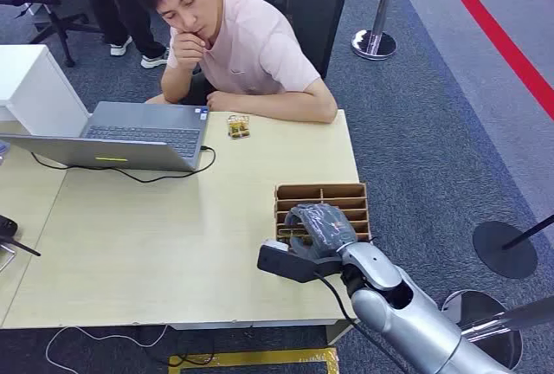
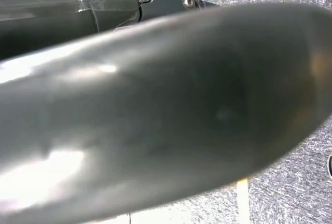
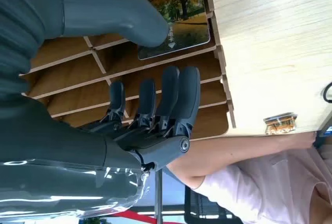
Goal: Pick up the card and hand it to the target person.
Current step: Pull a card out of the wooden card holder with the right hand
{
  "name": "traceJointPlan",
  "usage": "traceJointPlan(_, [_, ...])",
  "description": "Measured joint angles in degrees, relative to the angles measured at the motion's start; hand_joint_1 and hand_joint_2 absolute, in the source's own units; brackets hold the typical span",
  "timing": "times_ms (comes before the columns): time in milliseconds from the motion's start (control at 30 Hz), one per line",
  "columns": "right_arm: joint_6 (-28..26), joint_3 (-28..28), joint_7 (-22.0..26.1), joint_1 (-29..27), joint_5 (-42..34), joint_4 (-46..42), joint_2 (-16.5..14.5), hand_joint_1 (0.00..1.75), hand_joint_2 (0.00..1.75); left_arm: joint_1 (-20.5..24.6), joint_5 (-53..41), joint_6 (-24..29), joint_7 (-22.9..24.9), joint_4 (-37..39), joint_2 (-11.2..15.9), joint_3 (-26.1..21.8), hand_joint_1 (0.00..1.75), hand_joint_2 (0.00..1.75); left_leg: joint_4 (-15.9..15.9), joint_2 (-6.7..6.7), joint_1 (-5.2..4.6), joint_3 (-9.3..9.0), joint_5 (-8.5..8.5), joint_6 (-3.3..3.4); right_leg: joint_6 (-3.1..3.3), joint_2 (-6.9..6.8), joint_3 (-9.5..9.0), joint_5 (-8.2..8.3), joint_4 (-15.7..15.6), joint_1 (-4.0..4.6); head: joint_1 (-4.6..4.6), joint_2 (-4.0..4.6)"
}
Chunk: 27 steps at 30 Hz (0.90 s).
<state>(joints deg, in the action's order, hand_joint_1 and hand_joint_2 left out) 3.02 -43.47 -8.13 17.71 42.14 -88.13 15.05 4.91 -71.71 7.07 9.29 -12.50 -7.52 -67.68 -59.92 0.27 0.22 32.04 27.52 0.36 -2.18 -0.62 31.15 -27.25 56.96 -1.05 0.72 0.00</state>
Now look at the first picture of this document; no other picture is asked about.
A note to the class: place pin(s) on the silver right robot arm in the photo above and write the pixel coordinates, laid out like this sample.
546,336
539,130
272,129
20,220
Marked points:
411,325

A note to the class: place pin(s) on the seated person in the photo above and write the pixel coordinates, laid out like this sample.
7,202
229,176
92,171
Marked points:
250,44

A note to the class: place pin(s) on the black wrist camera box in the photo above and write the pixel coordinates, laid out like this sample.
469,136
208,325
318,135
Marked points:
285,265

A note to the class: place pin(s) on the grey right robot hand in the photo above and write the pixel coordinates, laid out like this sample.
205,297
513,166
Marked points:
322,228

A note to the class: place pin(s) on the black mesh office chair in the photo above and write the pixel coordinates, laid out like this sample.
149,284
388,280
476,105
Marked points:
312,10

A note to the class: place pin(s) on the chrome stanchion post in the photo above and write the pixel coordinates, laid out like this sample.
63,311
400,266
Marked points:
374,43

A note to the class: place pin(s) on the white box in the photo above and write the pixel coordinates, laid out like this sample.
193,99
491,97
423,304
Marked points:
35,84

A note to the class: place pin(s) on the person's right forearm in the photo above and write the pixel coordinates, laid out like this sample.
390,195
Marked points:
175,82

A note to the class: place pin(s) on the small blue object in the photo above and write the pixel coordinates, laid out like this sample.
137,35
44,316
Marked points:
3,149

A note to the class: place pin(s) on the metal bracket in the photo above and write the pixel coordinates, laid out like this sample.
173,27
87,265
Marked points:
7,256

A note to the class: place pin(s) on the black device with antenna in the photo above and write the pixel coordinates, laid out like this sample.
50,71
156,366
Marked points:
6,226

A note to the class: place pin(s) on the clear yellow card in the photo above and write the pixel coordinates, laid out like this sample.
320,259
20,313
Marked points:
238,126

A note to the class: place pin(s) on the person's hand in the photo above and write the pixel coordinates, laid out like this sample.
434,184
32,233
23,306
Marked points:
220,102
188,47

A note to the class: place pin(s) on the person's left forearm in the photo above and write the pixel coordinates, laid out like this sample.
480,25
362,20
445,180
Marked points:
294,108

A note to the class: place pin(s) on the black stanchion with round base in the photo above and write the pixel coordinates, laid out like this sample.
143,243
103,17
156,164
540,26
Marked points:
502,251

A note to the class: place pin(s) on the brown cardboard slotted card holder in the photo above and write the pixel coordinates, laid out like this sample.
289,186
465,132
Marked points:
303,192

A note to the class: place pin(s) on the person's left hand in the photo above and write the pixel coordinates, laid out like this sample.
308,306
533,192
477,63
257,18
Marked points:
220,102

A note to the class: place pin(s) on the grey laptop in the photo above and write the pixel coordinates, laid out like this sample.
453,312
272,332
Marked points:
143,119

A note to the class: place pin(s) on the chrome stanchion with mirror base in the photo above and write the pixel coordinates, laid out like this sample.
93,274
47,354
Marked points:
510,320

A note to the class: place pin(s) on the person's right hand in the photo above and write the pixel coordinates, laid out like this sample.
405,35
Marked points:
188,47

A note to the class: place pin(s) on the white desk leg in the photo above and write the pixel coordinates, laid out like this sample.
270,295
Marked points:
337,332

